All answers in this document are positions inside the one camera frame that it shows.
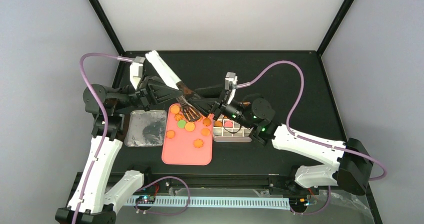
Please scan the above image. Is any metal tongs white handle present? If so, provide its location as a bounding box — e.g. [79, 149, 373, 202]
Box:
[145, 50, 201, 122]

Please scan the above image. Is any orange swirl cookie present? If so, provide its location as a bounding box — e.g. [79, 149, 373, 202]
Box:
[193, 139, 204, 148]

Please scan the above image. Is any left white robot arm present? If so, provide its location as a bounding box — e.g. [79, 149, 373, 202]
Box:
[55, 75, 182, 224]

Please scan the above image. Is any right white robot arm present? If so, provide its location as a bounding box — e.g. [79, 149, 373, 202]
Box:
[183, 90, 374, 196]

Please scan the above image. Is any pink round cookie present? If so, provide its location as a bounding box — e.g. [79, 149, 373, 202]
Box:
[223, 121, 234, 128]

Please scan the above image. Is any beige compartment box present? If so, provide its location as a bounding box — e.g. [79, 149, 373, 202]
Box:
[212, 115, 252, 143]

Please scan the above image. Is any pink cookie tray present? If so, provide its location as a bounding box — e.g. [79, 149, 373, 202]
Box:
[161, 103, 213, 166]

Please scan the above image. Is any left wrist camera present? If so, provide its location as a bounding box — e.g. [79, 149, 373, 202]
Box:
[129, 56, 146, 90]

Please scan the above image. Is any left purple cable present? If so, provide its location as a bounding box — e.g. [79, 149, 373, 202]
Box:
[71, 53, 137, 224]

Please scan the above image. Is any purple cable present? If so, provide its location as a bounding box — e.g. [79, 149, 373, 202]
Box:
[236, 60, 388, 182]
[71, 53, 137, 224]

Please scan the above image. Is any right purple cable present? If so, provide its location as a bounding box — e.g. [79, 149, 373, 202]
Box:
[236, 60, 388, 182]

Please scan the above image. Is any light blue slotted cable duct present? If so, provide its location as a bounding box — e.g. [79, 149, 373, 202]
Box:
[138, 196, 291, 211]

